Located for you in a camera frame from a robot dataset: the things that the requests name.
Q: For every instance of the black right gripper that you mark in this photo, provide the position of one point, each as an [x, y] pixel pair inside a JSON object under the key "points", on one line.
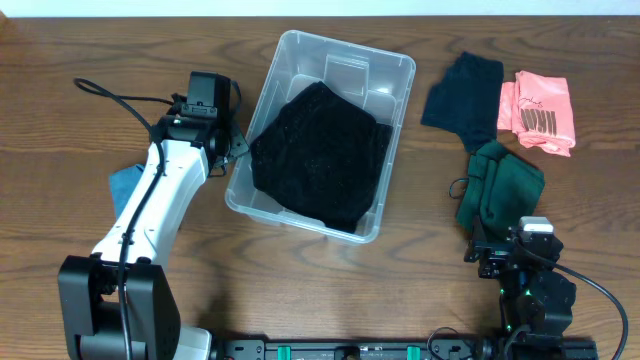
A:
{"points": [[497, 253]]}

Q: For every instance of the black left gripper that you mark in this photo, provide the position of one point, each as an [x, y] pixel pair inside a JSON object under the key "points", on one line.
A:
{"points": [[236, 142]]}

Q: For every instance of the dark green garment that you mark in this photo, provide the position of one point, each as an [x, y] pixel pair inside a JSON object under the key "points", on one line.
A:
{"points": [[501, 188]]}

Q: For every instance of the black knit garment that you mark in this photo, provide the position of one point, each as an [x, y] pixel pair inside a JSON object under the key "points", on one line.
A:
{"points": [[322, 158]]}

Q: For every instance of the clear plastic storage bin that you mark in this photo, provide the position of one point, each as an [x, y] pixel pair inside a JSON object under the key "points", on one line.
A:
{"points": [[376, 80]]}

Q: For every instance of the blue cloth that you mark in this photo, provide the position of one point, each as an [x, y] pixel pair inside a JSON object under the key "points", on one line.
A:
{"points": [[122, 185]]}

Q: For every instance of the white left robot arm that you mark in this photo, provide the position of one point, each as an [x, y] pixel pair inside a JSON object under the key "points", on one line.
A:
{"points": [[116, 302]]}

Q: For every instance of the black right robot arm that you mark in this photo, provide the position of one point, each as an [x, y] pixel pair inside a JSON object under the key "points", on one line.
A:
{"points": [[533, 295]]}

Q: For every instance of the pink folded shirt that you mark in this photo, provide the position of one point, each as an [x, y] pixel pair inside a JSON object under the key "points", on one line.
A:
{"points": [[537, 109]]}

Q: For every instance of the dark navy folded garment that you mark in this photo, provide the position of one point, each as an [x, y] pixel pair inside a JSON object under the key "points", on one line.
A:
{"points": [[466, 101]]}

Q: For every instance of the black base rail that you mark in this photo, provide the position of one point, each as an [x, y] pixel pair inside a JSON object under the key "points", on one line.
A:
{"points": [[438, 347]]}

